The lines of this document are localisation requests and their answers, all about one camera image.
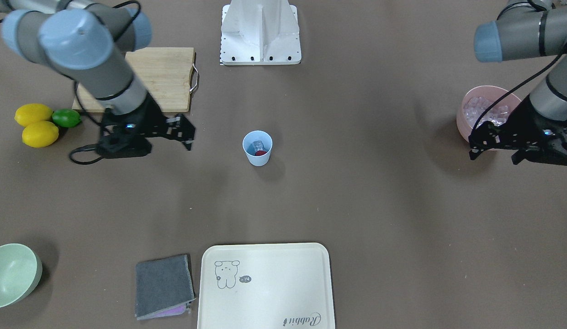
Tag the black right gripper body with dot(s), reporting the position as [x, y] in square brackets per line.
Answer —
[151, 118]

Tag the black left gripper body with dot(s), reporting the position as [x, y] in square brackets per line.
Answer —
[526, 124]

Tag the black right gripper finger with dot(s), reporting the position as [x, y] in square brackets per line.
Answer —
[181, 129]

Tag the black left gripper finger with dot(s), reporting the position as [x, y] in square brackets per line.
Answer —
[519, 156]

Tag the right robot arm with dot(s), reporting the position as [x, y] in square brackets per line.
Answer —
[87, 41]

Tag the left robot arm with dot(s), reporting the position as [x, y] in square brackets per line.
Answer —
[530, 29]

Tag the clear ice cubes pile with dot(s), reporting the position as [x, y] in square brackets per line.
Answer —
[472, 110]

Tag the light blue plastic cup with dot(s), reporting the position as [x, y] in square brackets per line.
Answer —
[246, 145]

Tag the bamboo cutting board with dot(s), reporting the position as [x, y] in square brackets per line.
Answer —
[167, 74]

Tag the pink bowl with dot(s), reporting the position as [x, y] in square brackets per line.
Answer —
[490, 92]

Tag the green lime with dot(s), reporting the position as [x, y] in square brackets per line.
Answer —
[66, 118]

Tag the yellow lemon lower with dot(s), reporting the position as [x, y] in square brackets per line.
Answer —
[40, 134]

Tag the yellow lemon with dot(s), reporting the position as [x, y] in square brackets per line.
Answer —
[32, 113]
[40, 134]

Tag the yellow lemon upper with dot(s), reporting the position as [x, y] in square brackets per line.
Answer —
[32, 113]

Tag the grey folded cloth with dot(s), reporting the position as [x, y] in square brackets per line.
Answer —
[164, 287]

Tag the cream rabbit tray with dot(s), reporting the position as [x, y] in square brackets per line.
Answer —
[266, 286]

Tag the mint green bowl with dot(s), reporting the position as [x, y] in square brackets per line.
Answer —
[20, 272]

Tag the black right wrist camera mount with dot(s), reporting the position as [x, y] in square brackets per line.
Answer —
[115, 147]

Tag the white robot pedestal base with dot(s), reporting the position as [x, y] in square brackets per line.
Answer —
[260, 32]

